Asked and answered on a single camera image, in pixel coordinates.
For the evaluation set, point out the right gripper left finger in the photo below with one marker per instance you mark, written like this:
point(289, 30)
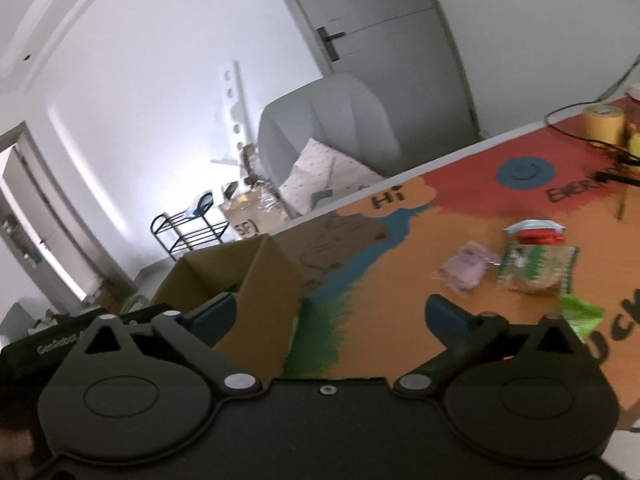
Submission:
point(213, 320)

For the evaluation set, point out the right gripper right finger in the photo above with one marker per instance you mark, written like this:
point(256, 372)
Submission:
point(446, 320)

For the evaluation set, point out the purple mochi packet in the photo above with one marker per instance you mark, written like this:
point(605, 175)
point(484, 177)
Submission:
point(465, 270)

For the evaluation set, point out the green white bread packet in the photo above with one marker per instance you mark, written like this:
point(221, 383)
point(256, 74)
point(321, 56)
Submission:
point(538, 269)

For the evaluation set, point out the red blue snack packet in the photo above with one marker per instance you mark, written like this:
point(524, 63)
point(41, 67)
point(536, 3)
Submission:
point(536, 232)

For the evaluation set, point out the light green snack packet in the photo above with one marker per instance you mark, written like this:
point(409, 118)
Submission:
point(582, 317)

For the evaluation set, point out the person left hand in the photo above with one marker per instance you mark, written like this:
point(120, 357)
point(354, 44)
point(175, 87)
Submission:
point(15, 445)

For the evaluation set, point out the pile of clothes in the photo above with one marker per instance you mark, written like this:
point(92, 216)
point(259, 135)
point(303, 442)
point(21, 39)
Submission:
point(27, 317)

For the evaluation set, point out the cardboard box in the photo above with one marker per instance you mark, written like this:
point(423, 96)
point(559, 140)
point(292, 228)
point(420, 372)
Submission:
point(268, 293)

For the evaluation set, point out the black shoe rack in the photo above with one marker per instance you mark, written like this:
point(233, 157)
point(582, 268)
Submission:
point(190, 229)

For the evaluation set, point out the brown paper SF bag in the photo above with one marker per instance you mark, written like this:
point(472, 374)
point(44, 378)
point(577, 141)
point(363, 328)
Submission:
point(255, 212)

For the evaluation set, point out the grey open doorway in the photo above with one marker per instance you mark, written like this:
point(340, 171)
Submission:
point(47, 236)

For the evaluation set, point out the dotted white cushion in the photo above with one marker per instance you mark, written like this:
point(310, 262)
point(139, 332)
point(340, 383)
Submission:
point(321, 175)

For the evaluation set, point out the white perforated board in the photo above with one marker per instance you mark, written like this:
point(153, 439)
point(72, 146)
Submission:
point(232, 119)

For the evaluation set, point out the grey armchair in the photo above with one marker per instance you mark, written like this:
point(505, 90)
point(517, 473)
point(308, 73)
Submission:
point(339, 111)

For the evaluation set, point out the yellow tape roll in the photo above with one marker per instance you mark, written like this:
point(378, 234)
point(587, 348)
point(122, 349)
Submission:
point(604, 124)

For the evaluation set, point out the yellow plastic bag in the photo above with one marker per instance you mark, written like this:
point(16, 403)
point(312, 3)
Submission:
point(634, 144)

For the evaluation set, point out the grey door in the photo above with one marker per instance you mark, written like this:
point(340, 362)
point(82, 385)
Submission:
point(404, 52)

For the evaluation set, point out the black wire rack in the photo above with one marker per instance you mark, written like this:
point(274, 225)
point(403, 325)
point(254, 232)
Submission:
point(622, 172)

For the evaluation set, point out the black door handle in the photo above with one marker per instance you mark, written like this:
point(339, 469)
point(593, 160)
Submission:
point(327, 41)

